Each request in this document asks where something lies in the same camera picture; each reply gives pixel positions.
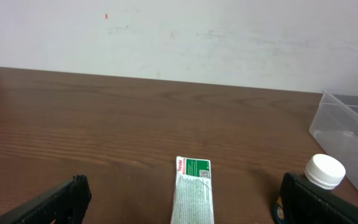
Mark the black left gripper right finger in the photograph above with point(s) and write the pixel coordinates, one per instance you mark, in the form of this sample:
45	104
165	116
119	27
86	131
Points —
302	202

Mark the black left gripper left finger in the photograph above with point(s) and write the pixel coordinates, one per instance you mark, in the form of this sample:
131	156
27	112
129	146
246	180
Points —
65	203

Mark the white green medicine box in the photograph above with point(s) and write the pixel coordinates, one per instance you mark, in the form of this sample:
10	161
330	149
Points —
193	195

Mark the clear plastic container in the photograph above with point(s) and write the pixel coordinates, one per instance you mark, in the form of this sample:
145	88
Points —
335	128

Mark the dark bottle white cap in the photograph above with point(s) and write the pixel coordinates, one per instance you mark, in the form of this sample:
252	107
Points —
323	171

